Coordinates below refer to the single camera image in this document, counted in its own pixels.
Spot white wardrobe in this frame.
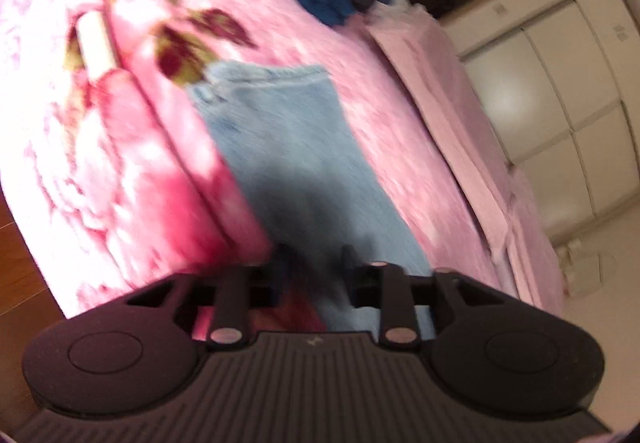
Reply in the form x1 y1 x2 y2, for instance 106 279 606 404
450 0 640 236

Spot pink quilt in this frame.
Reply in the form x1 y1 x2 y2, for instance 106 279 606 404
364 3 567 316

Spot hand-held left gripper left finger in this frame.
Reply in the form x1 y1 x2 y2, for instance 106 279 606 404
107 243 292 350

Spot pink floral blanket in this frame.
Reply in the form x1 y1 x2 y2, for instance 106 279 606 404
0 0 506 319

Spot light blue jeans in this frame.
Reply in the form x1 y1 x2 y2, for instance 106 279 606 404
187 63 436 335

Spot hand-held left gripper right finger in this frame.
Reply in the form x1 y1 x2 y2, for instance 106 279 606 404
340 245 536 350

